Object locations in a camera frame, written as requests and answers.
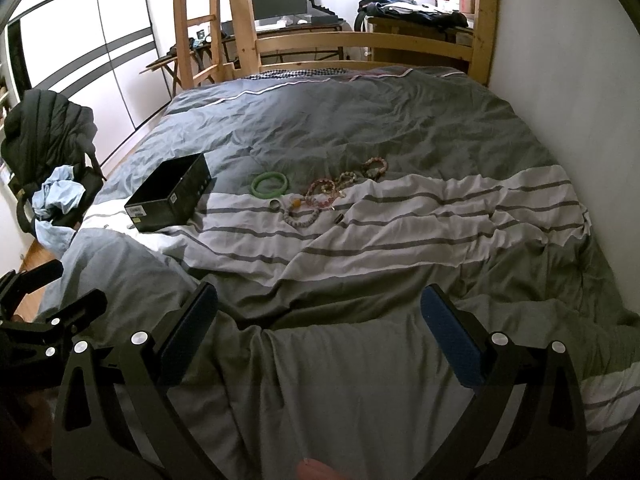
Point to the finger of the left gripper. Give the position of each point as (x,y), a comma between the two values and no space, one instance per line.
(72,319)
(16,285)

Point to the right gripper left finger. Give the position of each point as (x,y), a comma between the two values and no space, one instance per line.
(91,438)

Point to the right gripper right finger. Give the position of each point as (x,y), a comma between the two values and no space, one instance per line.
(525,419)

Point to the black jewelry box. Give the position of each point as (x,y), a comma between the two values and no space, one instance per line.
(169,195)

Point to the green jade bangle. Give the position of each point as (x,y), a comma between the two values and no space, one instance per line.
(269,185)

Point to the person's right hand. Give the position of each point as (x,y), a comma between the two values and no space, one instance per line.
(310,469)

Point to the light blue shirt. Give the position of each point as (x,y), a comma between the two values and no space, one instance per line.
(60,193)

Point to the black office chair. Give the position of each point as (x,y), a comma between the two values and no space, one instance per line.
(87,171)

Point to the white sliding wardrobe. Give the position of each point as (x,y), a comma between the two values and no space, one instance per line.
(96,53)

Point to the wooden folding table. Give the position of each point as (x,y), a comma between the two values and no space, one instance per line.
(201,55)

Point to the grey striped duvet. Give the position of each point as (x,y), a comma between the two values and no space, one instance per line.
(397,179)

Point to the wooden ladder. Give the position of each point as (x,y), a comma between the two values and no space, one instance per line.
(189,14)

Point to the dark desk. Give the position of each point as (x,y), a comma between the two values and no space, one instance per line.
(230,54)

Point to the wooden dresser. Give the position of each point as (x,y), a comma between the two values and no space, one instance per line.
(420,45)

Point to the pile of dark clothes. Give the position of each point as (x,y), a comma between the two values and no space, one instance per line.
(409,12)

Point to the wooden bed frame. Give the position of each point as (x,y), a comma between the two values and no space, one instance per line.
(250,47)

